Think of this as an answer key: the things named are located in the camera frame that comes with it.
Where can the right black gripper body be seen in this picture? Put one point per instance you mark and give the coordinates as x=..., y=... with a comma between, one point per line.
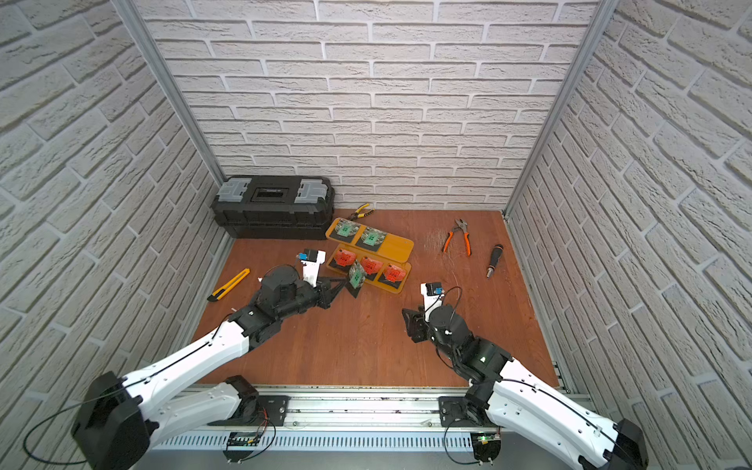
x=421, y=329

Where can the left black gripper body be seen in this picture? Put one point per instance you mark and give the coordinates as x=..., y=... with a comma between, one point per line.
x=325, y=293

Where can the green tea bag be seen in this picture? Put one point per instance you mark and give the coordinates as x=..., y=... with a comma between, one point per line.
x=355, y=279
x=345, y=230
x=371, y=239

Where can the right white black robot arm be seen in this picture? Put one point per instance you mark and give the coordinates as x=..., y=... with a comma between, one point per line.
x=502, y=391

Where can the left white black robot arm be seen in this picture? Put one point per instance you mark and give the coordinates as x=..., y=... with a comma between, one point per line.
x=121, y=418

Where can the yellow two-tier wooden shelf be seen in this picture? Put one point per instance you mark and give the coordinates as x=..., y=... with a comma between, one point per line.
x=395, y=250

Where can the black plastic toolbox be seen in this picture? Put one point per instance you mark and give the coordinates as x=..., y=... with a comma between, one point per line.
x=275, y=207

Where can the yellow utility knife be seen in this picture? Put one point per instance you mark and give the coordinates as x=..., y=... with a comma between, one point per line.
x=228, y=286

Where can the right green circuit board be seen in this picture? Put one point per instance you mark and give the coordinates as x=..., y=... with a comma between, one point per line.
x=486, y=441

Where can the green circuit board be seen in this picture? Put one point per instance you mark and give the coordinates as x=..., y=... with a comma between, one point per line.
x=244, y=441
x=486, y=441

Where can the left green circuit board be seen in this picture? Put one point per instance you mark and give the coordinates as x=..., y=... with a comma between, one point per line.
x=244, y=441

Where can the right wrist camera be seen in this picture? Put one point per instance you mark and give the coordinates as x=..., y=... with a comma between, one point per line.
x=433, y=294

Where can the yellow handled pliers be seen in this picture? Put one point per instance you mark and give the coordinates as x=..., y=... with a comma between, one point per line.
x=361, y=212

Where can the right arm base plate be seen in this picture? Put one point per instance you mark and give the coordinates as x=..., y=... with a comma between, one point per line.
x=458, y=411

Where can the black orange screwdriver handle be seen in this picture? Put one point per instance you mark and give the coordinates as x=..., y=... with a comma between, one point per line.
x=496, y=254

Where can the aluminium front rail frame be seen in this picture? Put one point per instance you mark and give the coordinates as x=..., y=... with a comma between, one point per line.
x=309, y=409

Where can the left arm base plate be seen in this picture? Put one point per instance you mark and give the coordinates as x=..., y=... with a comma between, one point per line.
x=254, y=411

